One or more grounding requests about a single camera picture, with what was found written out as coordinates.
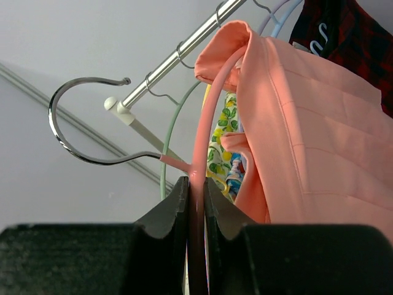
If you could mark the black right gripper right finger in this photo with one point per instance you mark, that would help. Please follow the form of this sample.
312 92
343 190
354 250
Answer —
249 258

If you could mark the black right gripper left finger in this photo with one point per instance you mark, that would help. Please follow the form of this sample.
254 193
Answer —
143 257

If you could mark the pink skirt hanger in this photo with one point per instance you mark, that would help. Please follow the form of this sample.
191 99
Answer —
196 258

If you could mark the pink pleated skirt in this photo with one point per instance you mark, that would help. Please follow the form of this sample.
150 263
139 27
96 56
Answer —
317 145

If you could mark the mint green hanger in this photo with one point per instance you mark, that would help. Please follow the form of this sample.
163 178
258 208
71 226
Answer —
165 148

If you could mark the lavender hanger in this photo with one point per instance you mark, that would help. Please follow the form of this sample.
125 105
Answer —
270 16

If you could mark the light blue hanger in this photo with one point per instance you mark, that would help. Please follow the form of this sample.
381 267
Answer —
288 18

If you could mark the blue floral garment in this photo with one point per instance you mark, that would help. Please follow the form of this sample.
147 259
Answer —
235 176

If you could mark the yellow lemon print garment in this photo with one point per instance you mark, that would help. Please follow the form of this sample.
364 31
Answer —
230 111

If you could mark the white silver clothes rack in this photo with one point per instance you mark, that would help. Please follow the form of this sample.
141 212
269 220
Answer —
122 109

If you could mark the red black plaid garment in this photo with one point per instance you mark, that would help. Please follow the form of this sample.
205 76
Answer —
342 32

